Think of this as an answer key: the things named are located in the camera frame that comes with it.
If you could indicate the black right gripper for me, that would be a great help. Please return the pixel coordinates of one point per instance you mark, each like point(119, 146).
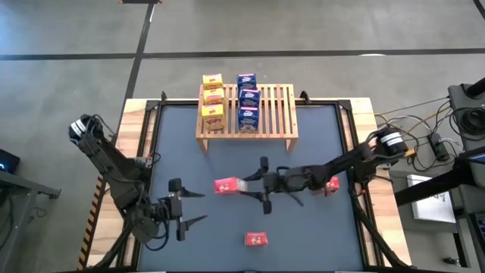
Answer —
point(274, 182)

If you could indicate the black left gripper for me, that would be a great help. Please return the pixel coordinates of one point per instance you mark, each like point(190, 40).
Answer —
point(175, 206)

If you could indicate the red Froot Loops cereal box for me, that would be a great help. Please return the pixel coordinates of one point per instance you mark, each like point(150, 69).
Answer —
point(256, 239)
point(227, 186)
point(333, 184)

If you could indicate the blue Frosted Flakes cereal box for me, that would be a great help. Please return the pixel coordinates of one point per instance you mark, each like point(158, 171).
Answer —
point(249, 97)
point(246, 80)
point(248, 119)

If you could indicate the yellow Corn Pops cereal box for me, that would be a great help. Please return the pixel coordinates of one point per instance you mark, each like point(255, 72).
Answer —
point(213, 80)
point(213, 115)
point(214, 95)

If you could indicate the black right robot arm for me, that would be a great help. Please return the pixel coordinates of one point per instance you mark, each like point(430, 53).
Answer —
point(341, 163)

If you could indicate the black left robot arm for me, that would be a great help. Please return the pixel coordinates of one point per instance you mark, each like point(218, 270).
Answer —
point(110, 167)

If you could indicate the wooden slatted shelf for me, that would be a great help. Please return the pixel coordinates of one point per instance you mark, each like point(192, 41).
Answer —
point(280, 135)

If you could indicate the yellow black hazard tape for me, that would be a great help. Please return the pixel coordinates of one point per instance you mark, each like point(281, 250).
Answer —
point(91, 223)

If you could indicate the yellow connector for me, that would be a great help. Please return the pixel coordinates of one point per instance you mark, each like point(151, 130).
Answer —
point(409, 152)

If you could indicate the grey desk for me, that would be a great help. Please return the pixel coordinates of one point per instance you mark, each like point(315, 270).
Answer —
point(22, 184)

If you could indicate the black metal beam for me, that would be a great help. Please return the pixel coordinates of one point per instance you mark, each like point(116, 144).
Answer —
point(428, 188)

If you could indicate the white board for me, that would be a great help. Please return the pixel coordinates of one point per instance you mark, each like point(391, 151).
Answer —
point(432, 204)

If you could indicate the black power strip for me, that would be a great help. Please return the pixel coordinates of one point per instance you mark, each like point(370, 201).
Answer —
point(439, 146)

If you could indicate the black electronic device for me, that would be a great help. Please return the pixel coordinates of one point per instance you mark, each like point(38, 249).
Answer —
point(8, 159)

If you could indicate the small black gadget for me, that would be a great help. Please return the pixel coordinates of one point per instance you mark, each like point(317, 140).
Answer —
point(451, 261)

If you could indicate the grey equipment stand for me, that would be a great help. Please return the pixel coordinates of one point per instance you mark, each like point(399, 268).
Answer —
point(460, 98)

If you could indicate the black table frame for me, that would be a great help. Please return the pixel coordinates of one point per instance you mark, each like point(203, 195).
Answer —
point(182, 102)

